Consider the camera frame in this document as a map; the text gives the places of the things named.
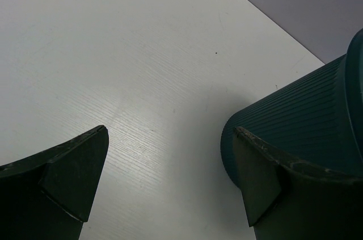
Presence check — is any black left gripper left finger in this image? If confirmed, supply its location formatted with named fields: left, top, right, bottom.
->
left=1, top=125, right=109, bottom=239

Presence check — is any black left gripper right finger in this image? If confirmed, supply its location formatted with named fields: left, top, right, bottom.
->
left=233, top=127, right=362, bottom=239

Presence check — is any dark teal plastic bin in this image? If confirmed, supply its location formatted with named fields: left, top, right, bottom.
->
left=220, top=32, right=362, bottom=184

